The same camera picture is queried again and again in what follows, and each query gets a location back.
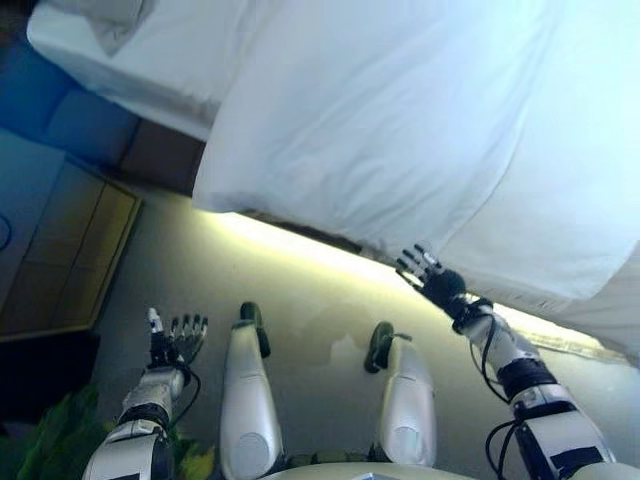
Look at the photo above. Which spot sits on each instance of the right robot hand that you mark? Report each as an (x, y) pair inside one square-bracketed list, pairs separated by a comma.
[(442, 287)]

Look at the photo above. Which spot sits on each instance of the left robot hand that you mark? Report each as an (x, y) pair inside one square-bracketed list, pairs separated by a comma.
[(175, 350)]

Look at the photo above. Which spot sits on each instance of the white duvet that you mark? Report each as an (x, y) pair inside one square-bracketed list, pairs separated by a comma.
[(375, 125)]

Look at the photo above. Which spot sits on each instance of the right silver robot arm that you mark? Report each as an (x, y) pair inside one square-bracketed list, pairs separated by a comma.
[(525, 370)]

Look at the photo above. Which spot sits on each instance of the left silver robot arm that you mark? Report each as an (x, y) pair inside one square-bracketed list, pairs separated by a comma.
[(145, 395)]

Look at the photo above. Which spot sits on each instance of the white bed sheet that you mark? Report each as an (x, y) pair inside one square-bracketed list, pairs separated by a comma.
[(165, 65)]

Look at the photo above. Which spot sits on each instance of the left robot leg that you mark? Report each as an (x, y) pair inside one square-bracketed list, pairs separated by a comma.
[(247, 390)]

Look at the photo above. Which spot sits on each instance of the robot leg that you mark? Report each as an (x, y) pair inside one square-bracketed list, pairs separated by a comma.
[(247, 390), (407, 400)]

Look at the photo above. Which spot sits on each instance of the right robot leg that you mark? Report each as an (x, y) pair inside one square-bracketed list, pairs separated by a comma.
[(407, 400)]

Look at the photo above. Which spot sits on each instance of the green leafy plant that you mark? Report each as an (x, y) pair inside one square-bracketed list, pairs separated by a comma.
[(65, 430)]

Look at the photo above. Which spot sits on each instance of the wooden nightstand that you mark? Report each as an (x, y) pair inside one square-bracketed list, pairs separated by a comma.
[(75, 250)]

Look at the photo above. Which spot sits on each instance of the white fringed blanket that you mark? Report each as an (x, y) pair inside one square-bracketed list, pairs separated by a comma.
[(625, 320)]

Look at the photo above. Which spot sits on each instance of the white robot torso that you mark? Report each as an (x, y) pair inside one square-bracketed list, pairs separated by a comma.
[(400, 472)]

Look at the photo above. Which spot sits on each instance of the large grey pillow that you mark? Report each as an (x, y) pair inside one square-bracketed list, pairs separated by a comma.
[(120, 25)]

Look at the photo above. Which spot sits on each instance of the brown padded bed frame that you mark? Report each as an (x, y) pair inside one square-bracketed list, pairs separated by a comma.
[(160, 160)]

